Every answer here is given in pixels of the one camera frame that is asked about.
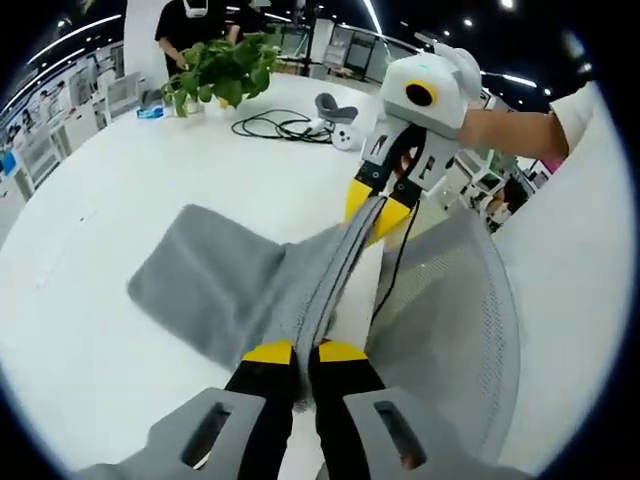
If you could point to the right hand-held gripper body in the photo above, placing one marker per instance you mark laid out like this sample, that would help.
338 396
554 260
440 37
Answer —
445 100

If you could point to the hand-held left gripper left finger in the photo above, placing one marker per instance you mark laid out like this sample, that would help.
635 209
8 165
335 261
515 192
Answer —
260 400

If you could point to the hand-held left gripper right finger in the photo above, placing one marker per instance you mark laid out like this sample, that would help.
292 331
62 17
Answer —
345 395

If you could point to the grey towel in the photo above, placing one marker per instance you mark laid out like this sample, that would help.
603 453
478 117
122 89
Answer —
210 280

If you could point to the white power adapter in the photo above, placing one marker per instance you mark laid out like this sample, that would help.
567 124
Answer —
316 123

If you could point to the green potted plant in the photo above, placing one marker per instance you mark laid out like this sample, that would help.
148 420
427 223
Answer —
225 70

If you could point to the person's white shirt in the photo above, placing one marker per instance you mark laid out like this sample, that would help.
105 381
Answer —
575 275

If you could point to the blue tissue pack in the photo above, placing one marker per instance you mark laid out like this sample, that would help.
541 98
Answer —
150 113

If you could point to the white table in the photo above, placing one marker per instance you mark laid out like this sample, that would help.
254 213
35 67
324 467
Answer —
100 200

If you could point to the white office chair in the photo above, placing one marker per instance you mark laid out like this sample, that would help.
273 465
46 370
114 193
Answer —
122 92

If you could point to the blue container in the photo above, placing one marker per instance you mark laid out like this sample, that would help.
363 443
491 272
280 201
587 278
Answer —
7 162

